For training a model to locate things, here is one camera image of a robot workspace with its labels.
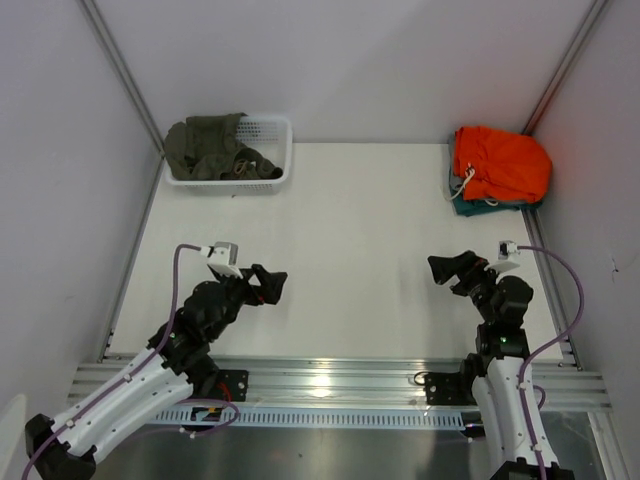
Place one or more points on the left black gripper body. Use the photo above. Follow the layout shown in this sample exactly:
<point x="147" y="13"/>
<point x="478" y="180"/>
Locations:
<point x="249" y="294"/>

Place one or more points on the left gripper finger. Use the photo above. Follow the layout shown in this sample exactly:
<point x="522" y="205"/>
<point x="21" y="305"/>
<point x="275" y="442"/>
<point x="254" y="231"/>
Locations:
<point x="272" y="286"/>
<point x="258" y="272"/>

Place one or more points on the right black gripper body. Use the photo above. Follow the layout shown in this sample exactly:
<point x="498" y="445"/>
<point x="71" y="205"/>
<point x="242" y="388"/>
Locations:
<point x="477" y="281"/>

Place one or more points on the orange shorts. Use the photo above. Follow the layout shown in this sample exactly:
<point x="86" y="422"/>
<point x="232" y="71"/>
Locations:
<point x="500" y="166"/>

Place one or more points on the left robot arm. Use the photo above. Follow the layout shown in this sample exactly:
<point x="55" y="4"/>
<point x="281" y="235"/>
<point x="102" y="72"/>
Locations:
<point x="175" y="366"/>

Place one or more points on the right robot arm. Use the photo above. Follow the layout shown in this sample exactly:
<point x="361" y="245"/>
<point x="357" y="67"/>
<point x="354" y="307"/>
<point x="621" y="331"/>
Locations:
<point x="497" y="376"/>

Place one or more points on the teal folded shorts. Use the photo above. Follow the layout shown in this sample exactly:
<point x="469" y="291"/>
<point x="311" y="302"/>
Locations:
<point x="473" y="208"/>

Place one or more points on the grey folded shorts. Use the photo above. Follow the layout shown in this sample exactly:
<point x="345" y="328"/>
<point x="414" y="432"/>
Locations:
<point x="455" y="181"/>

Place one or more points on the olive green shorts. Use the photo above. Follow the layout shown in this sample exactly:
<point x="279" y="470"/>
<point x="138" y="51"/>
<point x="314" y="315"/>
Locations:
<point x="206" y="148"/>

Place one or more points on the white plastic basket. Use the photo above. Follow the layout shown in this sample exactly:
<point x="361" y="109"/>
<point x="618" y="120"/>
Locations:
<point x="270" y="135"/>

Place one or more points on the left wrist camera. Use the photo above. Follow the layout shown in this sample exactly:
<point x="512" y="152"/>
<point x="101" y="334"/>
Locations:
<point x="222" y="259"/>

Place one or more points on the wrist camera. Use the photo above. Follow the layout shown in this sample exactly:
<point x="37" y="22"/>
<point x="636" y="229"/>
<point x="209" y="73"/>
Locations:
<point x="222" y="259"/>
<point x="508" y="257"/>

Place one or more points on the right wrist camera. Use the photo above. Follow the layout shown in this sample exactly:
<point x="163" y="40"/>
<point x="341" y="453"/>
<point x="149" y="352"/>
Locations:
<point x="508" y="257"/>

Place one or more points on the aluminium mounting rail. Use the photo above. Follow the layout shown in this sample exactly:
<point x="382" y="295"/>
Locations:
<point x="388" y="383"/>

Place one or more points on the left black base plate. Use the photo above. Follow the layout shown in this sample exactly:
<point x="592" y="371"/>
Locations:
<point x="231" y="385"/>

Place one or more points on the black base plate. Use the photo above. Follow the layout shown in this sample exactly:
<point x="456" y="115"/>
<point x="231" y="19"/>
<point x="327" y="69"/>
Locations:
<point x="445" y="388"/>
<point x="231" y="385"/>

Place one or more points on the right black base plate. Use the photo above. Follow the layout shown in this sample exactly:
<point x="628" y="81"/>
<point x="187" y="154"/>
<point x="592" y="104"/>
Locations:
<point x="445" y="388"/>

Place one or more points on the slotted cable duct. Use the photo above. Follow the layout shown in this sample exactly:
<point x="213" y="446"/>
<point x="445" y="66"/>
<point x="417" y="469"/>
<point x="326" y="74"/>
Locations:
<point x="248" y="416"/>

